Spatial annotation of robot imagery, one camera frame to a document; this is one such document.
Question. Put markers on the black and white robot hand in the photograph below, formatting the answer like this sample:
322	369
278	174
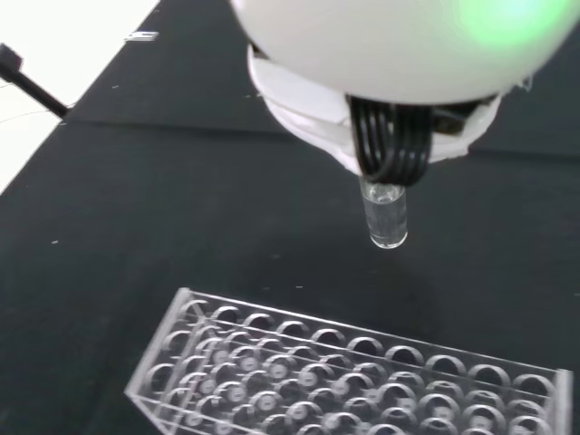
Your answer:
389	50

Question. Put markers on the clear acrylic test tube rack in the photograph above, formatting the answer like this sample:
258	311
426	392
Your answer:
344	376

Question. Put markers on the black bench cloth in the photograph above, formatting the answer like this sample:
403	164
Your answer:
181	204

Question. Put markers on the black tripod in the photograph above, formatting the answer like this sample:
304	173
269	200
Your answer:
34	86

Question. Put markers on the small clear cloth clip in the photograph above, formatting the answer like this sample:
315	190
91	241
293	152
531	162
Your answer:
141	36

